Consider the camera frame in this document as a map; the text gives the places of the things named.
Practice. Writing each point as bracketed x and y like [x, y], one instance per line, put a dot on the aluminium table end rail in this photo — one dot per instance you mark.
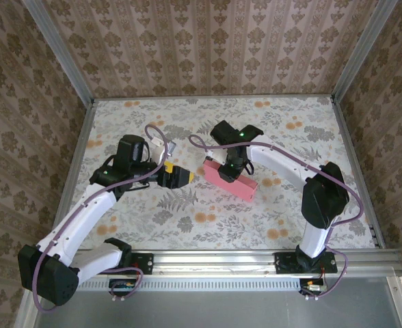
[214, 98]

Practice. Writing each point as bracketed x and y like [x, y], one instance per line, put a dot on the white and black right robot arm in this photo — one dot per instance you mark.
[283, 160]

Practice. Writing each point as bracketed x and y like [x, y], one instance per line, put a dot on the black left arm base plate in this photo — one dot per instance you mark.
[146, 263]

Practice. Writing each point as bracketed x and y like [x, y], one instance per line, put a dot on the black electronics box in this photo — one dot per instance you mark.
[314, 286]
[122, 286]

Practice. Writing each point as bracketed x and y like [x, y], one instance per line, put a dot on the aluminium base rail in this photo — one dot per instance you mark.
[214, 261]

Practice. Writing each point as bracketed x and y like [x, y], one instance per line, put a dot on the grey metal panel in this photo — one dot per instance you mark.
[204, 311]

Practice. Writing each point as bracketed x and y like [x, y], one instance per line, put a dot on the pink and white cloth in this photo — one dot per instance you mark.
[242, 188]

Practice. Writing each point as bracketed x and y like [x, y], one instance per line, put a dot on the aluminium table side rail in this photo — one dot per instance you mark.
[74, 153]
[358, 164]

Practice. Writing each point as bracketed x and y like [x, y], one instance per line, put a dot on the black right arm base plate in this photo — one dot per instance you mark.
[284, 263]

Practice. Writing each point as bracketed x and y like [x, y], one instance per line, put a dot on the aluminium frame post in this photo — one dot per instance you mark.
[61, 51]
[361, 51]

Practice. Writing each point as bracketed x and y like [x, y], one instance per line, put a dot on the floral tablecloth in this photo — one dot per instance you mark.
[221, 225]

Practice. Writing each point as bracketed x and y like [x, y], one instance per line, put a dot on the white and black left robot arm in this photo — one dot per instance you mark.
[81, 218]

